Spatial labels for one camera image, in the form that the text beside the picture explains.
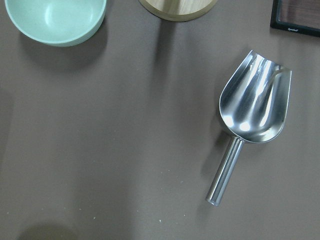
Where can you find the mint green bowl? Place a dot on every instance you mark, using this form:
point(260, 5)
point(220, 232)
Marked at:
point(58, 23)

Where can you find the wooden cup tree stand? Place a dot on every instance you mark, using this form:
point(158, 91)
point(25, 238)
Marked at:
point(178, 10)

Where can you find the black framed tray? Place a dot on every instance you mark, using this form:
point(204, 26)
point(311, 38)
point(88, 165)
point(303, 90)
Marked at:
point(296, 16)

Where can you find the steel ice scoop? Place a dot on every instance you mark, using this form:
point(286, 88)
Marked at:
point(253, 108)

